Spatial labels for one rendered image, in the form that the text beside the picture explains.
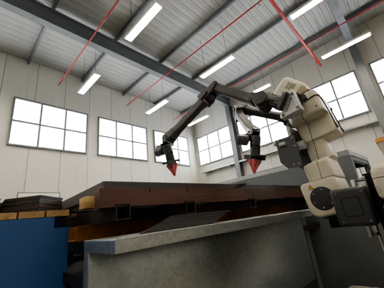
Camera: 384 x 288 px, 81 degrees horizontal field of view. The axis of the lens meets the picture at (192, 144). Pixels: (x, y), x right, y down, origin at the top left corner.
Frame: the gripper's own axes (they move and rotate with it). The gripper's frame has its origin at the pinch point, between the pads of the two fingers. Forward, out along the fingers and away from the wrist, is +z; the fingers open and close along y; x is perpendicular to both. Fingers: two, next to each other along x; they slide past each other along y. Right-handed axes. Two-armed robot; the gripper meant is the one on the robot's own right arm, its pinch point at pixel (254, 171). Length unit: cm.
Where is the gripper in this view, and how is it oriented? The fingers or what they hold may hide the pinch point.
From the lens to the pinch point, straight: 128.0
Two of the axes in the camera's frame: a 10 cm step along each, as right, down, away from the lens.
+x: 7.6, 1.5, 6.3
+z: -0.8, 9.9, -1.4
